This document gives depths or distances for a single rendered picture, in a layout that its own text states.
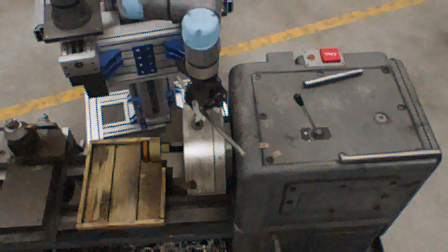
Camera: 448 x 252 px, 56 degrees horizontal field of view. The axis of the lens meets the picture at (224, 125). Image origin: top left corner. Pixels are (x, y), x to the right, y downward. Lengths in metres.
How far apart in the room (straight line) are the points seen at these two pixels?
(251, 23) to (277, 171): 2.44
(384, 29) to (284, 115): 2.48
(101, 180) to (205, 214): 0.41
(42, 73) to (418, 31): 2.90
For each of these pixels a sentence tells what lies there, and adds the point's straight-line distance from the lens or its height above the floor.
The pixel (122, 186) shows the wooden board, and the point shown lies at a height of 0.88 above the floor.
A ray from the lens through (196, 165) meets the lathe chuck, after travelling 1.28.
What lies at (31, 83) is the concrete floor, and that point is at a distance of 3.35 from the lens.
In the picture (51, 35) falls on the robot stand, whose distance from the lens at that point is 1.80.
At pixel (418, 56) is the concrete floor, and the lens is 3.56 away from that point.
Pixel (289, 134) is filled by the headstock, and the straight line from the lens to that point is 1.26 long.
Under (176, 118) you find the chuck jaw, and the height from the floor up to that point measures 1.18.
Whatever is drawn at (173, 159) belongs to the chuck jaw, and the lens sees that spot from 1.38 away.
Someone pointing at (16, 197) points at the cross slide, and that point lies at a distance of 1.62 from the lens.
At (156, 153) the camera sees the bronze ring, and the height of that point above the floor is 1.11.
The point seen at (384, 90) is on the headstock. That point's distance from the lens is 1.44.
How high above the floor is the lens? 2.27
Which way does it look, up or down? 54 degrees down
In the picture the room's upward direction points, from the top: straight up
